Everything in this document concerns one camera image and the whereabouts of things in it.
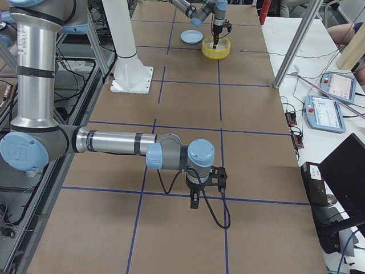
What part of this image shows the aluminium frame post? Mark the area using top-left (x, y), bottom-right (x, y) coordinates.
top-left (273, 0), bottom-right (323, 89)

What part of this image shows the teach pendant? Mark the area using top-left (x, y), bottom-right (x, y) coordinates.
top-left (305, 95), bottom-right (346, 133)
top-left (320, 71), bottom-right (356, 103)

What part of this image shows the near orange circuit board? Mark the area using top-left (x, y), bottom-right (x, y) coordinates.
top-left (290, 131), bottom-right (304, 150)

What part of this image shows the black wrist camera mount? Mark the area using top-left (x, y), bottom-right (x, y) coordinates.
top-left (223, 19), bottom-right (232, 33)
top-left (205, 166), bottom-right (228, 194)

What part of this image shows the orange circuit board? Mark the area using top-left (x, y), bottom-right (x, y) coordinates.
top-left (290, 131), bottom-right (304, 150)
top-left (285, 111), bottom-right (297, 127)

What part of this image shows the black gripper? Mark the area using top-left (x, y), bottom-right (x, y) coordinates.
top-left (213, 24), bottom-right (222, 44)
top-left (186, 180), bottom-right (206, 209)

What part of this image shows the wooden beam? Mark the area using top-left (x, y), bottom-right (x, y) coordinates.
top-left (336, 23), bottom-right (365, 70)

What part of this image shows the black camera cable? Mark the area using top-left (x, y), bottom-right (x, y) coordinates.
top-left (156, 167), bottom-right (231, 229)
top-left (210, 11), bottom-right (232, 39)

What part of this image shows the far orange circuit board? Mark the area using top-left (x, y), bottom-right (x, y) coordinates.
top-left (285, 111), bottom-right (297, 127)

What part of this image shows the black laptop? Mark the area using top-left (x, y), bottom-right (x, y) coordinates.
top-left (301, 133), bottom-right (364, 254)

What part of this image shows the light blue plate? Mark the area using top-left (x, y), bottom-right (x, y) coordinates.
top-left (180, 30), bottom-right (204, 45)

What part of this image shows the brown paper table cover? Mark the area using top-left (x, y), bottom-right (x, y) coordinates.
top-left (27, 1), bottom-right (326, 273)

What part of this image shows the seated person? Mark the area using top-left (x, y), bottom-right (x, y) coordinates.
top-left (327, 22), bottom-right (363, 48)

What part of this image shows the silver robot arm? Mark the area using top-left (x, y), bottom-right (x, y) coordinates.
top-left (1, 1), bottom-right (218, 208)
top-left (169, 0), bottom-right (232, 49)

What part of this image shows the red fire extinguisher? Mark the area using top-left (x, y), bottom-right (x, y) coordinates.
top-left (259, 0), bottom-right (271, 25)

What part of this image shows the near teach pendant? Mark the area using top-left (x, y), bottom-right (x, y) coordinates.
top-left (305, 95), bottom-right (346, 133)

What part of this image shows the far teach pendant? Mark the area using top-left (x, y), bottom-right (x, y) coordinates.
top-left (320, 71), bottom-right (356, 103)

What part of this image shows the white pedestal column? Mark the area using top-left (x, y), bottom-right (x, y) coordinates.
top-left (102, 0), bottom-right (153, 94)

